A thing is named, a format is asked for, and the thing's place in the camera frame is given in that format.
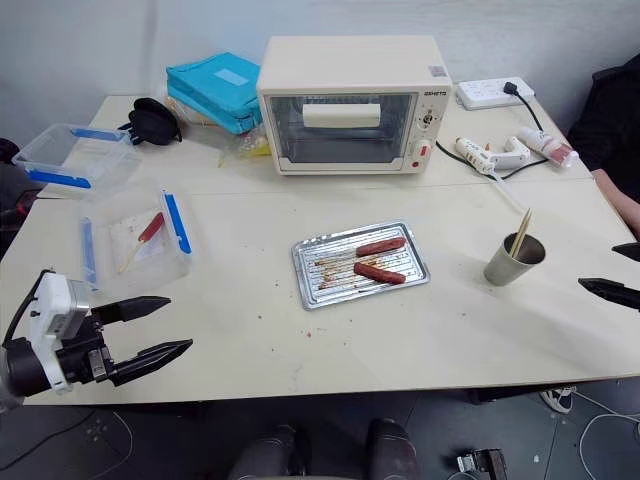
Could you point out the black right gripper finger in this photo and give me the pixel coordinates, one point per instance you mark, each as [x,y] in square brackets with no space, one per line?
[617,292]
[631,250]

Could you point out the person in dark clothing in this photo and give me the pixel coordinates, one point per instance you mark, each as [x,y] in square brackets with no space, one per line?
[610,115]

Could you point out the white glue gun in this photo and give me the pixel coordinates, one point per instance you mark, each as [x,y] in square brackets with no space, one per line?
[492,157]

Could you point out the black power plug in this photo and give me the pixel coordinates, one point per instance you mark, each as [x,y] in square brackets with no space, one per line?
[512,88]

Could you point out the clear box with blue clips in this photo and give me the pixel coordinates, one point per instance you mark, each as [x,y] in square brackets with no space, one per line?
[75,155]
[177,225]

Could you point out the dark chair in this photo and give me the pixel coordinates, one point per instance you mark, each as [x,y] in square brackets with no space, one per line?
[12,200]

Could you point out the white pink tube bottle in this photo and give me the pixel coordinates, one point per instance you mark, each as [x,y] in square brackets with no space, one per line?
[547,145]

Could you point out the cream toaster oven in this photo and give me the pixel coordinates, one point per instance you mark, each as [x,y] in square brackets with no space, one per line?
[350,65]

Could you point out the black pouch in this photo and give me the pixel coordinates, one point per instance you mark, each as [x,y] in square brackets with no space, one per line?
[152,122]

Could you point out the stainless steel cup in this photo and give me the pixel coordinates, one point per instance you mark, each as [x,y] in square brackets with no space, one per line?
[510,270]

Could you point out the clear bag with yellow contents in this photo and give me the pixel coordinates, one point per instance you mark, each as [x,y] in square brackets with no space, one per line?
[247,147]

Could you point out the long pale glue stick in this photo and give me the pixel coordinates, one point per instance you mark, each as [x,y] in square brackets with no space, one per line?
[506,192]

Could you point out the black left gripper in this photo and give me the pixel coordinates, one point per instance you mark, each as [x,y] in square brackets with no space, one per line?
[80,355]

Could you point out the person's bare forearm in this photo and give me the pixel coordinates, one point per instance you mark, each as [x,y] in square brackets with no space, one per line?
[622,200]

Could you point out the red sausage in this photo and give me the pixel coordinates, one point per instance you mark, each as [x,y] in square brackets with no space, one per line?
[381,246]
[151,227]
[379,273]

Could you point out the silver ribbed baking tray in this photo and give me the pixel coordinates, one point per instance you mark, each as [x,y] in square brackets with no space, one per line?
[340,285]

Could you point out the black metal floor bracket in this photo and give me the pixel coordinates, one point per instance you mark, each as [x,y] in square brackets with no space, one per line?
[482,465]

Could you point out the white and black shoe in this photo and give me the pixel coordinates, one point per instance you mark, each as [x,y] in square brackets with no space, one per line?
[557,399]

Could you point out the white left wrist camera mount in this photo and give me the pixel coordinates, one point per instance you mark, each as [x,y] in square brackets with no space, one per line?
[52,300]

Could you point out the white power strip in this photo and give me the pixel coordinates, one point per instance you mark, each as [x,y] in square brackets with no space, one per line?
[482,95]

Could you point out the dark rounded shape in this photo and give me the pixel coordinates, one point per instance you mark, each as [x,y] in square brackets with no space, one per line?
[270,455]
[392,450]

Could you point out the wooden skewer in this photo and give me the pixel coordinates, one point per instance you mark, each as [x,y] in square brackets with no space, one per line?
[520,239]
[524,230]
[129,257]

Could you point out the turquoise zip bag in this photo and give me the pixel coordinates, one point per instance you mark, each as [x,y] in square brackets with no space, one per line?
[215,85]

